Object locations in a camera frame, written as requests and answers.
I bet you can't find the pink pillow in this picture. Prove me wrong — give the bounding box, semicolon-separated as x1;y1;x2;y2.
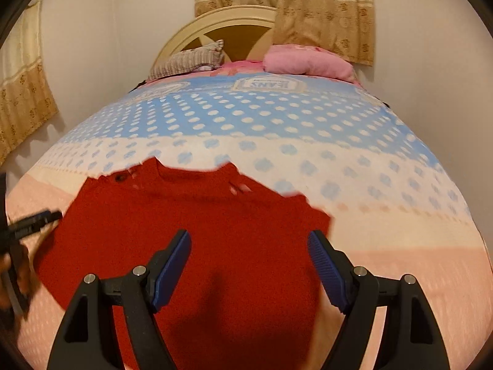
263;44;361;83

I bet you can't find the polka dot bed cover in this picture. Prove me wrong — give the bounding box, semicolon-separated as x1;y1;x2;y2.
0;60;493;370

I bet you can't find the red embroidered knit sweater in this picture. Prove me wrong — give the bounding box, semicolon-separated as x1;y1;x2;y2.
34;157;332;370

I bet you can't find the cream wooden headboard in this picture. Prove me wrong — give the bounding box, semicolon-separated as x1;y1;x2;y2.
153;5;278;80

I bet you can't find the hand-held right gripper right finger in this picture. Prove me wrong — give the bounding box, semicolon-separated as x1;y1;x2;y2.
307;230;450;370

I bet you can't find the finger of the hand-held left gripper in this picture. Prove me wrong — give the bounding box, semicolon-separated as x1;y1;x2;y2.
8;210;63;240

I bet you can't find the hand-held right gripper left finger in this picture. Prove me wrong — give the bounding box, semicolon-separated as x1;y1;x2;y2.
47;229;192;370

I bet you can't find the striped pillow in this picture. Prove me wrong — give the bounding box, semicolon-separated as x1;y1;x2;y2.
148;39;225;81

